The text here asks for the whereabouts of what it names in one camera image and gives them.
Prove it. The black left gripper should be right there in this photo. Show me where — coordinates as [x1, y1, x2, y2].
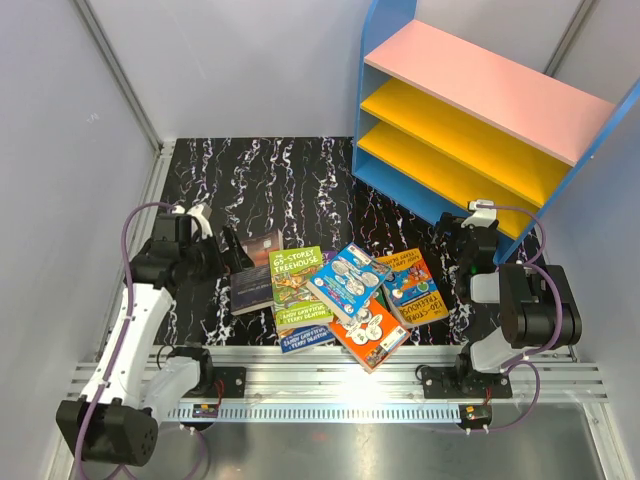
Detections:
[180, 224, 253, 285]

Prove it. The dark navy paperback book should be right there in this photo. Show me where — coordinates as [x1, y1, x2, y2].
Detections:
[229, 230, 283, 317]

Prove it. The green 65-storey treehouse book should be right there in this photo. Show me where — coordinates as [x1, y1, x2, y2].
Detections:
[269, 246, 333, 333]

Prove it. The light blue 26-storey treehouse book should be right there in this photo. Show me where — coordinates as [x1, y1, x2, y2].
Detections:
[306, 243, 391, 322]

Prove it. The purple treehouse book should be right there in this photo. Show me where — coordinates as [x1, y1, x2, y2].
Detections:
[322, 250, 337, 265]

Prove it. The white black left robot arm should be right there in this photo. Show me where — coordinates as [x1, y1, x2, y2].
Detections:
[56, 203, 251, 467]

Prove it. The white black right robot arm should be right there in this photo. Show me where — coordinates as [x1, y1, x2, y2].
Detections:
[416, 199, 582, 399]

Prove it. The yellow 130-storey treehouse book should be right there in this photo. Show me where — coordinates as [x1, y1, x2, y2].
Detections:
[376, 248, 449, 329]

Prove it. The blue 91-storey treehouse book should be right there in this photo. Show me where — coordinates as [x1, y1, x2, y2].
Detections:
[279, 325, 334, 355]

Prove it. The dark green book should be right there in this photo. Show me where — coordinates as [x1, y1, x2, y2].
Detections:
[374, 289, 388, 308]

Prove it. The orange cartoon book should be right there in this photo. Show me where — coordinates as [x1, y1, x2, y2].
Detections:
[328, 296, 410, 373]

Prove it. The colourful wooden bookshelf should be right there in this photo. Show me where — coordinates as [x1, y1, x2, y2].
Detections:
[352, 1, 639, 262]

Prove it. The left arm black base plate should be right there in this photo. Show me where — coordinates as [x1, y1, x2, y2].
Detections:
[184, 366, 247, 399]

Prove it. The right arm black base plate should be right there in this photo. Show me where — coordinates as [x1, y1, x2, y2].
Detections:
[414, 364, 513, 400]

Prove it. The aluminium rail frame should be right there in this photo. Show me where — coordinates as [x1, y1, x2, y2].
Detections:
[47, 139, 640, 480]

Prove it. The slotted grey cable duct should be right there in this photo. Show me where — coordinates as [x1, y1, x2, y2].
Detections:
[167, 402, 461, 424]

